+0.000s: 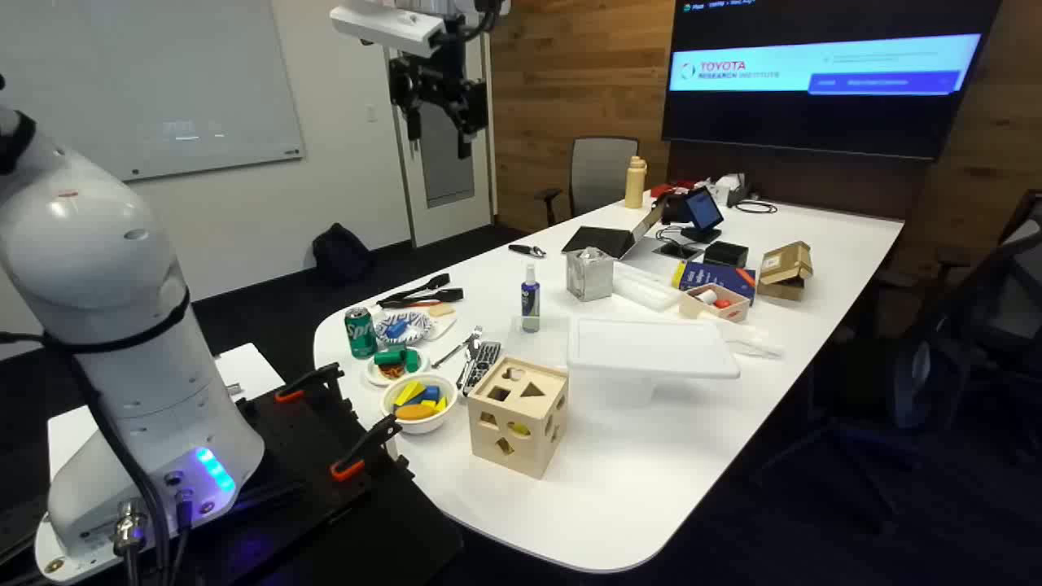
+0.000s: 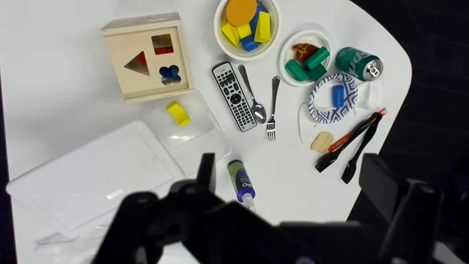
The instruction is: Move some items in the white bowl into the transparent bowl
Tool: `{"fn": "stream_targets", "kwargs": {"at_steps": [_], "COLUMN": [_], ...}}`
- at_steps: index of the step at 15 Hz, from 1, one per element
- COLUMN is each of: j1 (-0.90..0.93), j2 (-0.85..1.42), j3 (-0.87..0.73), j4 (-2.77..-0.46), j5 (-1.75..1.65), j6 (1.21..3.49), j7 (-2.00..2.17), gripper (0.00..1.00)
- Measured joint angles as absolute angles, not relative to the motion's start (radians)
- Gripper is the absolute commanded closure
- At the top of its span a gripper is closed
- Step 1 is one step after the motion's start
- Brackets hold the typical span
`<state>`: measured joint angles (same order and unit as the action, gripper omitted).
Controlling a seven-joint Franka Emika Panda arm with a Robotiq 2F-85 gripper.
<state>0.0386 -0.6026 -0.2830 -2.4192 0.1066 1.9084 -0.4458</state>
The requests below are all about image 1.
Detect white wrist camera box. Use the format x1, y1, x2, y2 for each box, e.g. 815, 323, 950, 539
328, 0, 447, 59

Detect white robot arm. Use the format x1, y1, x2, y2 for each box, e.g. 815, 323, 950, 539
2, 107, 463, 586

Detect wooden shape sorter cube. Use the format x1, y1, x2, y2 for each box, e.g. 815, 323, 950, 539
468, 357, 570, 477

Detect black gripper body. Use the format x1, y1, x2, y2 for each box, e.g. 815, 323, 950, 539
388, 55, 489, 161

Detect black bag on floor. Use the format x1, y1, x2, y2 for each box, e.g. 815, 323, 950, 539
313, 225, 375, 287

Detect yellow round block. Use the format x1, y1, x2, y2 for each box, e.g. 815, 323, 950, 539
393, 403, 447, 421

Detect tan cardboard box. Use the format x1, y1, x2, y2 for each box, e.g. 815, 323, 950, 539
758, 241, 815, 300

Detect white plate with green blocks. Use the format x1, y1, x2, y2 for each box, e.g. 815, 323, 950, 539
365, 346, 426, 387

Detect metal utensils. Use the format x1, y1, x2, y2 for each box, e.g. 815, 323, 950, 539
436, 331, 503, 395

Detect white rectangular tray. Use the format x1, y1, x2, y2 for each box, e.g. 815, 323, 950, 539
566, 315, 739, 379

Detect small tablet on stand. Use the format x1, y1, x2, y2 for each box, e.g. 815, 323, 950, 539
684, 188, 724, 244

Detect small yellow block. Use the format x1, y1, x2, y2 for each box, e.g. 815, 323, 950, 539
393, 379, 425, 407

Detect clear bottle with blue cap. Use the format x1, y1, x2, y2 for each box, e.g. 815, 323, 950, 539
520, 265, 540, 331

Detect transparent bowl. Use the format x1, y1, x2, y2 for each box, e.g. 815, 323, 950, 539
375, 309, 434, 346

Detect wall mounted tv screen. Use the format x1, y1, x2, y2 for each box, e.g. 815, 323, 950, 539
661, 0, 1003, 161

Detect white bowl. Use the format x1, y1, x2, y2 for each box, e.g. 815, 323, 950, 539
384, 371, 457, 436

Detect black office chair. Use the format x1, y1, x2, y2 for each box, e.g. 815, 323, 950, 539
921, 188, 1042, 460

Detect grey office chair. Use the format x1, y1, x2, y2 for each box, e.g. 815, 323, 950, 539
536, 137, 637, 222

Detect yellow bottle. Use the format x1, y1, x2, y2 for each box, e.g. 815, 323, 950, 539
624, 157, 648, 207

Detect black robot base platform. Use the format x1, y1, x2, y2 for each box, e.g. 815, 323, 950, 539
175, 392, 463, 586

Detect whiteboard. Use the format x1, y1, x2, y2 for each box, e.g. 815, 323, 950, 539
0, 0, 302, 181

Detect black clamp with orange grip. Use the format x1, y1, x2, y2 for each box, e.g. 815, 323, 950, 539
328, 413, 401, 485

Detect black tongs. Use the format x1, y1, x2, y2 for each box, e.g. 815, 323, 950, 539
380, 273, 463, 309

